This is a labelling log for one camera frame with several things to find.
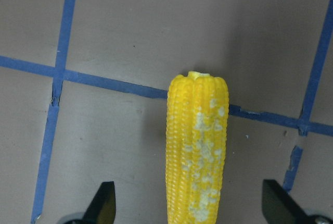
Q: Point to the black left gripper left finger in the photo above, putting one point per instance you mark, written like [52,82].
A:
[102,208]

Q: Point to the yellow corn cob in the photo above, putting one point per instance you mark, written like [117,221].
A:
[196,134]

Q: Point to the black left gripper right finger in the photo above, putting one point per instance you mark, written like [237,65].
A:
[279,207]

